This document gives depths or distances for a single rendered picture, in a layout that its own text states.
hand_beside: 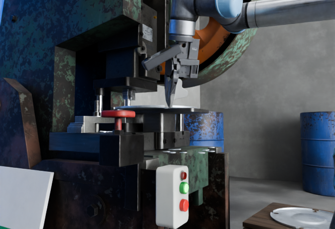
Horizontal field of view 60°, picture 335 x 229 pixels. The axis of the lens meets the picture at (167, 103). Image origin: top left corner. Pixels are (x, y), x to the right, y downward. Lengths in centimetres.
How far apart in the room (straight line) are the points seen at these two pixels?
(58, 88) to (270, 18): 73
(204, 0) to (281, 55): 356
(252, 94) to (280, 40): 83
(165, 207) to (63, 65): 65
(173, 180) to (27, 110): 62
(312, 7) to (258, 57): 353
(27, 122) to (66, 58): 26
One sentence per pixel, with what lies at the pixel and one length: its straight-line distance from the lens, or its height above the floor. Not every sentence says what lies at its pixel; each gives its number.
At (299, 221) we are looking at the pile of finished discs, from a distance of 132.
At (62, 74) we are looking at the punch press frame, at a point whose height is 91.
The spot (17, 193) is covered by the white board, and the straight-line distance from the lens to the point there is 106.
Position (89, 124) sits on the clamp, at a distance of 90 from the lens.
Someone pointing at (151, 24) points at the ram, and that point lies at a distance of 113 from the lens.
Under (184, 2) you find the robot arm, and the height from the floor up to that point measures 106.
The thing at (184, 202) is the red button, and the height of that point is 55.
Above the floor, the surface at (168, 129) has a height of 71.
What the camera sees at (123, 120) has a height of 74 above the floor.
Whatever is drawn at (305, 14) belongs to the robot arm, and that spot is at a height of 101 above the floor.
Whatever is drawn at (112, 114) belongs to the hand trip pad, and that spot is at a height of 75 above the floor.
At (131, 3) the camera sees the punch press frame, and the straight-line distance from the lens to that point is 97.
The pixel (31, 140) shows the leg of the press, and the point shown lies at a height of 68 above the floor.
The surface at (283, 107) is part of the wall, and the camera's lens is 421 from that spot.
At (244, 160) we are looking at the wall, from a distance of 434.
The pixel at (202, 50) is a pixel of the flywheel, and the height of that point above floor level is 106.
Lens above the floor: 72
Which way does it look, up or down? 4 degrees up
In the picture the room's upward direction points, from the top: straight up
